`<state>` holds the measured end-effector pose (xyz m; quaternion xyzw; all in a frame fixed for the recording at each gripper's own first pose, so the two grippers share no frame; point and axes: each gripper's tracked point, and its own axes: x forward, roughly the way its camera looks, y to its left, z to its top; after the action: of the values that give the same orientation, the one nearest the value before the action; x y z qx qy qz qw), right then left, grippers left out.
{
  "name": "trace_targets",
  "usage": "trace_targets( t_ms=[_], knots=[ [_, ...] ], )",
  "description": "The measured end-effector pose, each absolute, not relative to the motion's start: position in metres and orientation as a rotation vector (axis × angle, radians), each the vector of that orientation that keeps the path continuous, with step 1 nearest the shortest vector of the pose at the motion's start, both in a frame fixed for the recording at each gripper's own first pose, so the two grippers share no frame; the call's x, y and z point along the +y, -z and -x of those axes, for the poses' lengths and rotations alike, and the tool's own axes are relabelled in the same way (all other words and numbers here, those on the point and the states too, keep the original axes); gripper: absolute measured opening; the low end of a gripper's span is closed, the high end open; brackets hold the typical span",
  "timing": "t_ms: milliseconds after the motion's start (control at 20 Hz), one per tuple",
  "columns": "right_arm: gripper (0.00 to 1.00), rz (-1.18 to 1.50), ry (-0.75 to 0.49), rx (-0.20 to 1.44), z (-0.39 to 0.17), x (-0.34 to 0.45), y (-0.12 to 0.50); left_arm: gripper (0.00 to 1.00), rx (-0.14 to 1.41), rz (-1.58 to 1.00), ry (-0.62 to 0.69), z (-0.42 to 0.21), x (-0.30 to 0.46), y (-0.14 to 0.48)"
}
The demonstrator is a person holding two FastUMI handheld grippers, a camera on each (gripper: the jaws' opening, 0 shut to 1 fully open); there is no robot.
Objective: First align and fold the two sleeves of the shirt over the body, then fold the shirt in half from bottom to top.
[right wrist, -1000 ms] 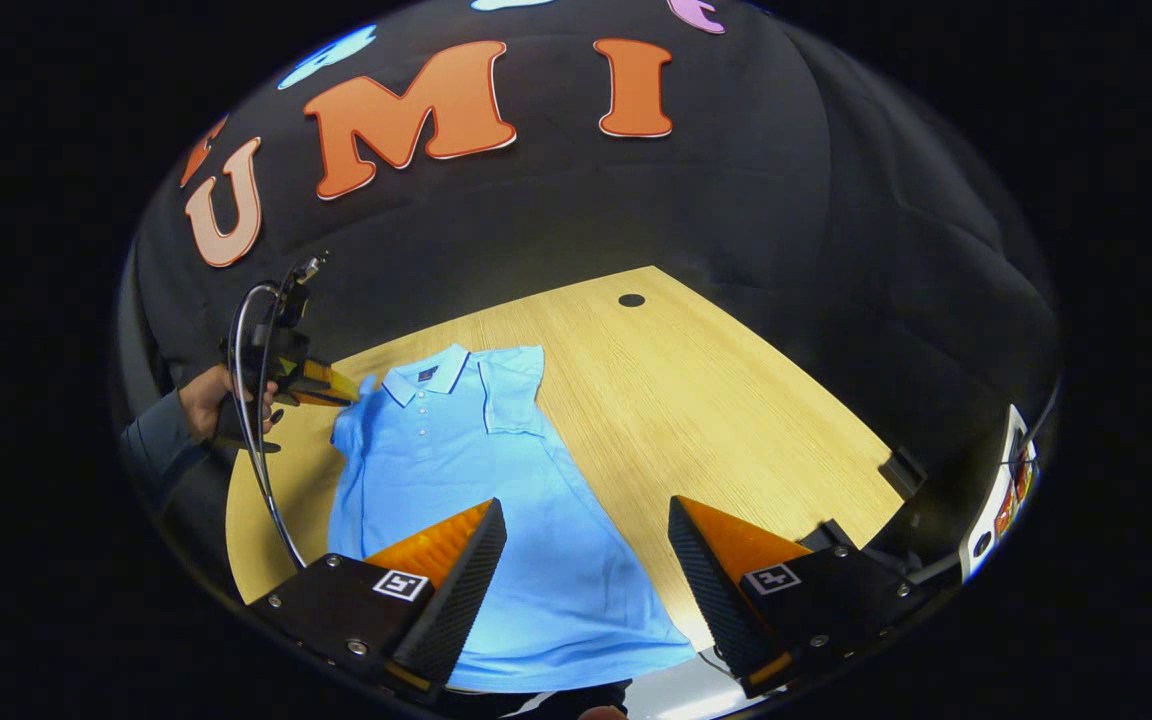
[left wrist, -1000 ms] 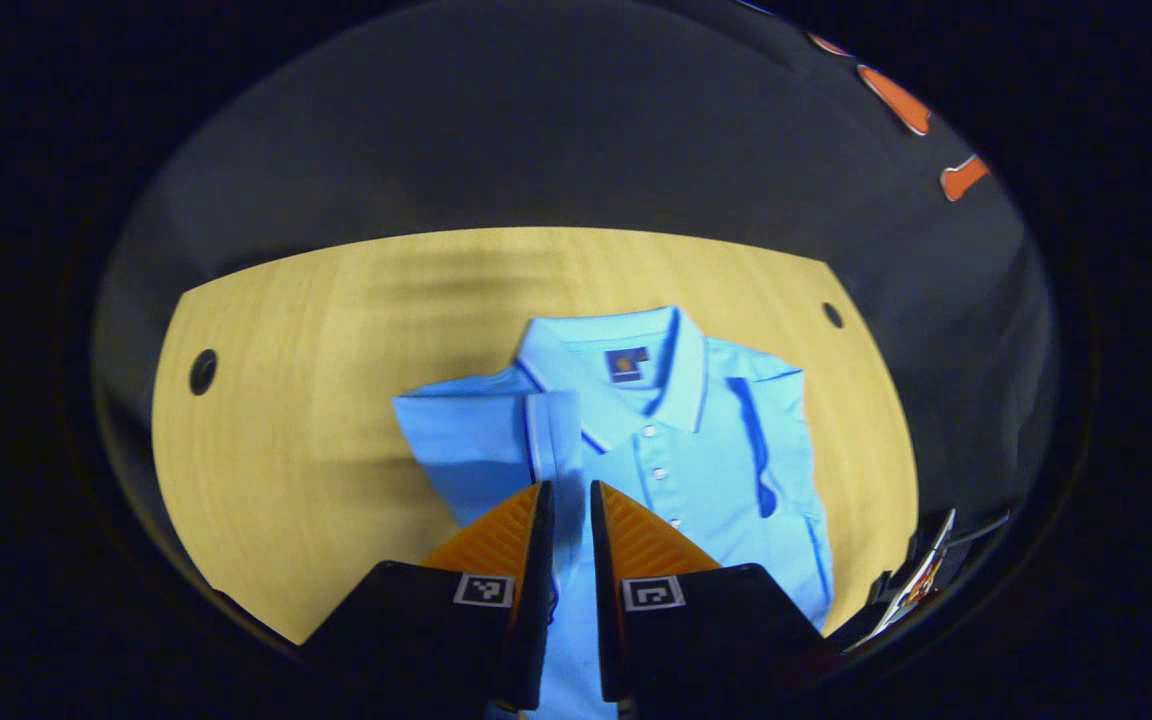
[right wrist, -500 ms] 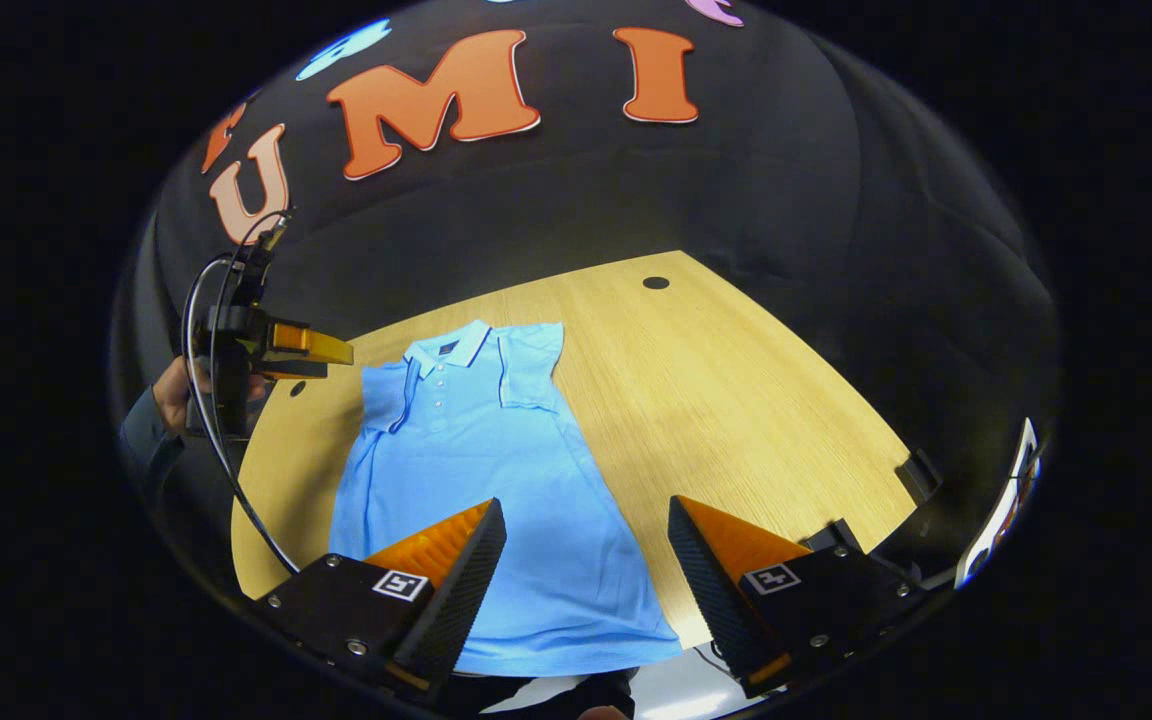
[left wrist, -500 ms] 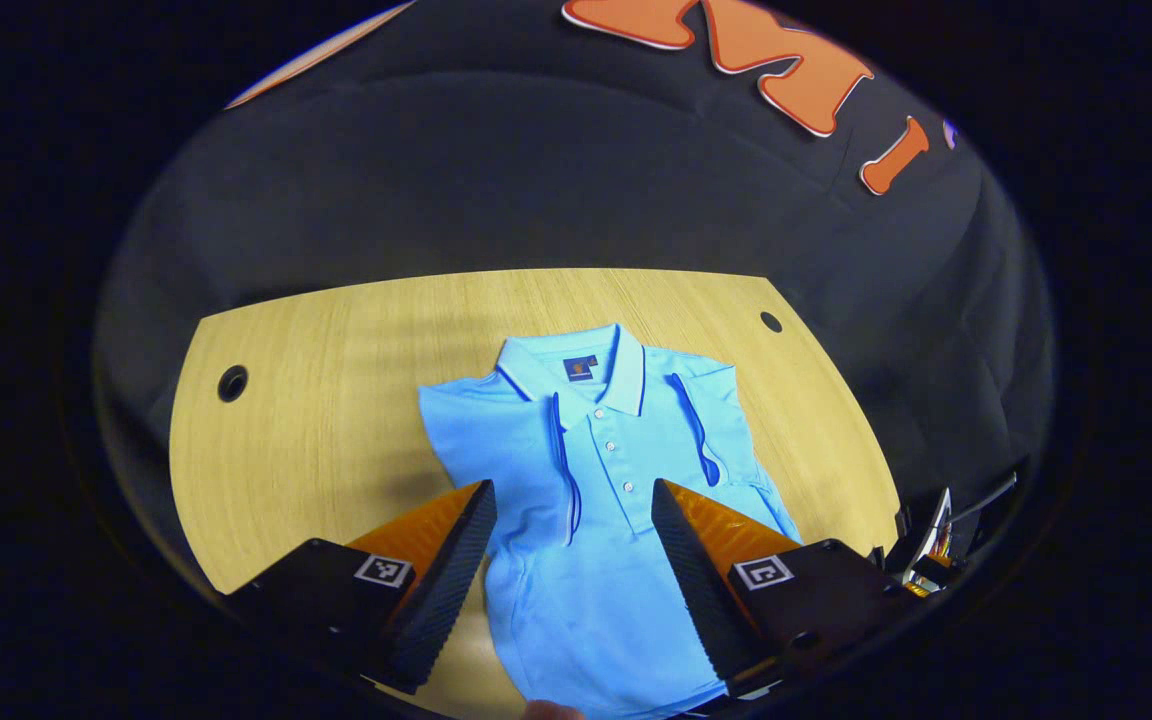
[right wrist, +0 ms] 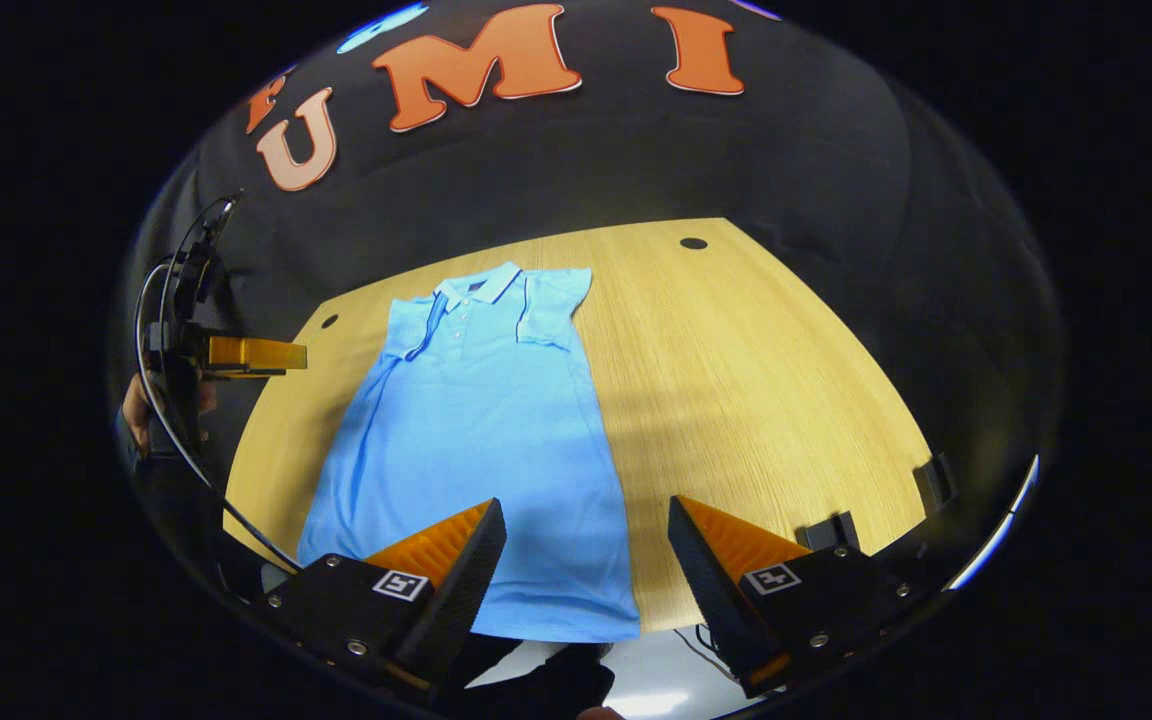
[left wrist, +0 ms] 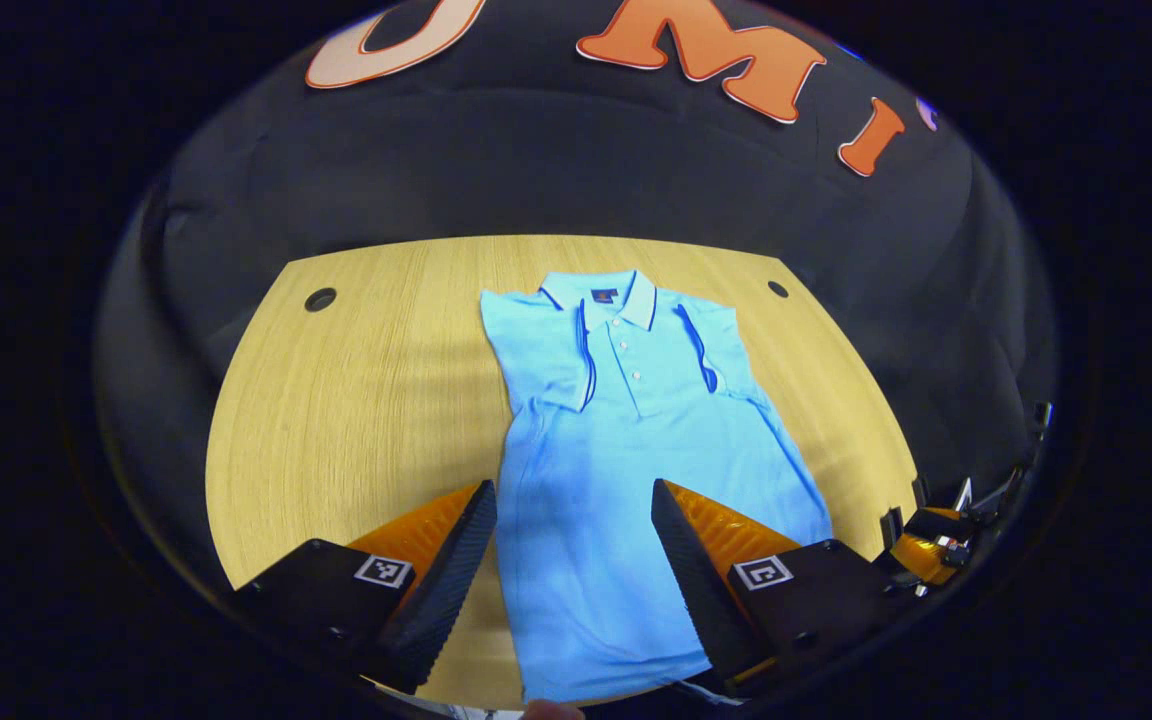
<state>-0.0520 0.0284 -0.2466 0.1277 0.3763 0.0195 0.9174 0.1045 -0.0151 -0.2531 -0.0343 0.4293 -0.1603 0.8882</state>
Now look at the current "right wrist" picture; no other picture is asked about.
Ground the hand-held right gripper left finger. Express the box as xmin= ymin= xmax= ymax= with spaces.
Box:
xmin=258 ymin=497 xmax=509 ymax=693

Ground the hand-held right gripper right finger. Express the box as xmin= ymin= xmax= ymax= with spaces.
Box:
xmin=667 ymin=494 xmax=925 ymax=699

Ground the light blue T-shirt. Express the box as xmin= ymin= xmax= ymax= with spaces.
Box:
xmin=295 ymin=261 xmax=643 ymax=644

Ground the person's dark clothing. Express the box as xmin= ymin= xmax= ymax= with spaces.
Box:
xmin=431 ymin=632 xmax=619 ymax=720

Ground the black backdrop cloth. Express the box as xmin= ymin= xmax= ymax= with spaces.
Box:
xmin=116 ymin=0 xmax=1062 ymax=561

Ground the black floor cable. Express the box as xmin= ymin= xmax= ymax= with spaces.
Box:
xmin=674 ymin=624 xmax=733 ymax=684

